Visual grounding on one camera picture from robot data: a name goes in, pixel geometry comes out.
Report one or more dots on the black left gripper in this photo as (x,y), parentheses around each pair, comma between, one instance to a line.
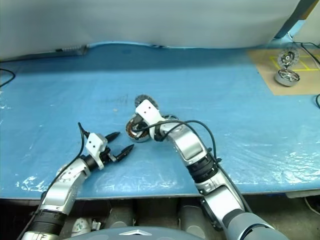
(108,156)

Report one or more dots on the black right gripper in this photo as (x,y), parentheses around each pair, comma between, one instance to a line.
(142,123)

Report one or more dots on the silver motor stator copper coils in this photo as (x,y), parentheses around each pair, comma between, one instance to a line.
(132,134)

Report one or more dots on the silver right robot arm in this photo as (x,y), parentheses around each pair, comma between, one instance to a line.
(190,147)

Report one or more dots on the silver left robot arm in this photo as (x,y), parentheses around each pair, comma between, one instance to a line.
(62,185)

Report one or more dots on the small grey gear part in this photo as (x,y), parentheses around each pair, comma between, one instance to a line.
(141,98)

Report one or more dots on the blue plastic table cover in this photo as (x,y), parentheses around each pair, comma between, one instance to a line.
(200,87)

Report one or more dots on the dark grey rounded cylinder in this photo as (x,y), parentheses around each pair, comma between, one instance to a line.
(122,215)
(191,217)

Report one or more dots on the white shoe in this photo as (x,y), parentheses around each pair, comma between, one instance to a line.
(80,226)

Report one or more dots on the grey robot torso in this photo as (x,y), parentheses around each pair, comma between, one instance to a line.
(140,233)

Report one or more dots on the white backdrop board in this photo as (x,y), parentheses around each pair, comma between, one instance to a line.
(150,20)

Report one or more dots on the brown cardboard sheet yellow tape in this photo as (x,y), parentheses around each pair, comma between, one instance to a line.
(265,75)

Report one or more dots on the brown wooden board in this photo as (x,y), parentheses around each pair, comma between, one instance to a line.
(306,8)

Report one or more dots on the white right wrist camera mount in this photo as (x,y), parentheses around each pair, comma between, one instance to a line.
(147,110)

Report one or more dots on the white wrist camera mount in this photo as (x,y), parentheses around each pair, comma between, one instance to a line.
(147,110)
(95,142)

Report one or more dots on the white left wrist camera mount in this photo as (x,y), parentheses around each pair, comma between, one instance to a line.
(95,142)

